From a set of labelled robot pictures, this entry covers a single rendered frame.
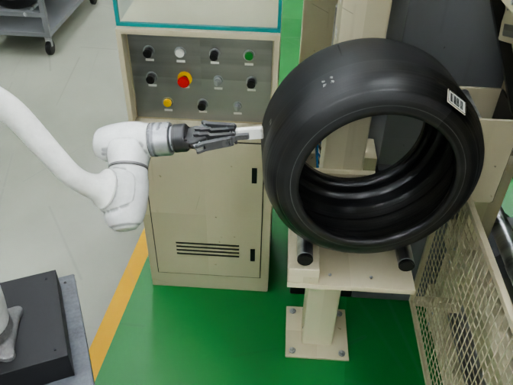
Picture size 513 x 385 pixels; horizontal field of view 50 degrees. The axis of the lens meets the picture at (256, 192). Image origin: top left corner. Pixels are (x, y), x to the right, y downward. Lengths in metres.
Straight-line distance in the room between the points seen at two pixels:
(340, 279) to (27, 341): 0.89
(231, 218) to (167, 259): 0.40
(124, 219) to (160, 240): 1.08
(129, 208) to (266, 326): 1.28
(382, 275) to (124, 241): 1.62
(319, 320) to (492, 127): 1.08
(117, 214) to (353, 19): 0.80
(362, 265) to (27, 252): 1.86
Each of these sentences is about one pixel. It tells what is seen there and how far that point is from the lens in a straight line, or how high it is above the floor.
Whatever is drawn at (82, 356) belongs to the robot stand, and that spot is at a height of 0.65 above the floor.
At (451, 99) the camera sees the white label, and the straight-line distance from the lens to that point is 1.32.
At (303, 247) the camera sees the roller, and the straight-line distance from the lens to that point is 1.55.
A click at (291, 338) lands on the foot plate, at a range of 2.48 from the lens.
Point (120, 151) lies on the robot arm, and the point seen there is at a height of 1.20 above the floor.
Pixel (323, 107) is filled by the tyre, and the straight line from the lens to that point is 1.26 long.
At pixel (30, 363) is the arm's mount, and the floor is 0.75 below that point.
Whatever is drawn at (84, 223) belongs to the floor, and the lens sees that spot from 3.09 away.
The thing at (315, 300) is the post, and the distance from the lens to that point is 2.24.
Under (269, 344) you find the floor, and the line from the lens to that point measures 2.46.
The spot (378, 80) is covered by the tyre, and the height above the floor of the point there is 1.43.
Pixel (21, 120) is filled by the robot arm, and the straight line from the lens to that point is 1.33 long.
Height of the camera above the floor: 2.01
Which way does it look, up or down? 39 degrees down
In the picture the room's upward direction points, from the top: 1 degrees clockwise
